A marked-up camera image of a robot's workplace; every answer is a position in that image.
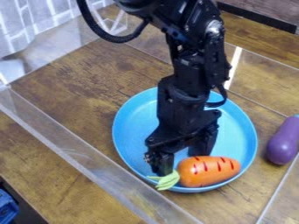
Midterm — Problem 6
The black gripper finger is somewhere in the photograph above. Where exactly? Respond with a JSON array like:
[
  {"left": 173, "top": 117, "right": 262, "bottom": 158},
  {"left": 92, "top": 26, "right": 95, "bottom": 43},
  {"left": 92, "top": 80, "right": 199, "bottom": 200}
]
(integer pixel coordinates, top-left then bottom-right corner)
[
  {"left": 188, "top": 124, "right": 219, "bottom": 157},
  {"left": 144, "top": 151, "right": 173, "bottom": 177}
]

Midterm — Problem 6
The black braided cable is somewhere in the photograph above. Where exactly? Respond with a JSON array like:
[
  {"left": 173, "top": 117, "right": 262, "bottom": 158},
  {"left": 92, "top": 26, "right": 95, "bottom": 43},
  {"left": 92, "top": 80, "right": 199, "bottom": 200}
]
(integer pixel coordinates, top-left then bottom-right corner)
[{"left": 76, "top": 0, "right": 151, "bottom": 44}]

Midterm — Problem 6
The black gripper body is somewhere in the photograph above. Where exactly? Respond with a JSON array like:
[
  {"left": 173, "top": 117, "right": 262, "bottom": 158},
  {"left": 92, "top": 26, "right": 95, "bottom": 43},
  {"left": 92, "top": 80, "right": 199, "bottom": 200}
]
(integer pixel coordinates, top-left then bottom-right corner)
[{"left": 144, "top": 76, "right": 222, "bottom": 154}]

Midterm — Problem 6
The orange toy carrot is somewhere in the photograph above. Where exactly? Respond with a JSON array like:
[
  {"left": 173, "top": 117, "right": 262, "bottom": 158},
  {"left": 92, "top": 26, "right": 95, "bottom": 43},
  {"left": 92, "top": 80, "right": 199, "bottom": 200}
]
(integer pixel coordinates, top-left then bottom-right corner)
[{"left": 148, "top": 156, "right": 242, "bottom": 191}]

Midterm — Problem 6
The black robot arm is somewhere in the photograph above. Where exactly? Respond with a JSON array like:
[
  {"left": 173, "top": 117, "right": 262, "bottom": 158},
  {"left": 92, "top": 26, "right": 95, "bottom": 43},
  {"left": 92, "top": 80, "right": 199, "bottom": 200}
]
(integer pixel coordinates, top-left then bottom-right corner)
[{"left": 116, "top": 0, "right": 230, "bottom": 176}]

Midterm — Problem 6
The blue plastic crate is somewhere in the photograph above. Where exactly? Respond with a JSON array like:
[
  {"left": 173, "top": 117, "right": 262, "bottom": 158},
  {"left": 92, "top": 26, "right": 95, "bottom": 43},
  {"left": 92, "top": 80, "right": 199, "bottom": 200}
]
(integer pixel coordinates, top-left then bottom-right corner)
[{"left": 0, "top": 189, "right": 19, "bottom": 224}]

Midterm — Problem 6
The purple toy eggplant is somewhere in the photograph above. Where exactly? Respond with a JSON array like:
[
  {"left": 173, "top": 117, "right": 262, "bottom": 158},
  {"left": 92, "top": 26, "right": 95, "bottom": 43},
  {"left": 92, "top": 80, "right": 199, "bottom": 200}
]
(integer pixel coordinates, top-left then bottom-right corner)
[{"left": 266, "top": 115, "right": 299, "bottom": 165}]

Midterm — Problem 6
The clear acrylic barrier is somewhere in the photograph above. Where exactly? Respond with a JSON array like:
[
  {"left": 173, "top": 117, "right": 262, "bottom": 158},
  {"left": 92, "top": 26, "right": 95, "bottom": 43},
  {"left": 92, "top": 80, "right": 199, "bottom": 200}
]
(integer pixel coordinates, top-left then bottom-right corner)
[{"left": 0, "top": 19, "right": 299, "bottom": 224}]

